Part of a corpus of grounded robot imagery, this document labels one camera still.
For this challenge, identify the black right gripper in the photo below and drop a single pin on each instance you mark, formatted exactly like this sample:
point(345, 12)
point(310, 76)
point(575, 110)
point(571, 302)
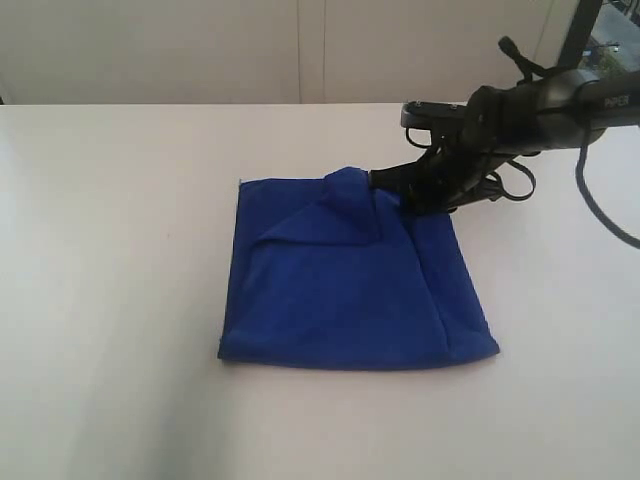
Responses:
point(461, 170)

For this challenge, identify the blue towel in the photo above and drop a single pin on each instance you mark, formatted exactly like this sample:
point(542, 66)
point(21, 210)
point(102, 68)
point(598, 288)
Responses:
point(330, 274)

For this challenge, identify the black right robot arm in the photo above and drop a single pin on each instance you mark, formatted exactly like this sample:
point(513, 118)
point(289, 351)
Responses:
point(564, 111)

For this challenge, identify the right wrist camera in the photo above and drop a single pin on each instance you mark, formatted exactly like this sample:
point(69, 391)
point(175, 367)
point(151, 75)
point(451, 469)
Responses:
point(441, 120)

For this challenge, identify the window with dark frame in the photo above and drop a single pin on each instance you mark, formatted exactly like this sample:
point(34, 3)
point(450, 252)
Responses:
point(603, 37)

